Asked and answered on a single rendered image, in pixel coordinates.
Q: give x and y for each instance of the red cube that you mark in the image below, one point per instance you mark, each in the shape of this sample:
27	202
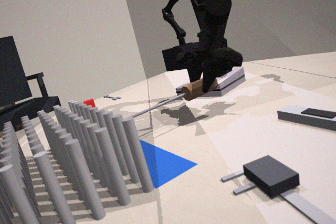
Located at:
90	102

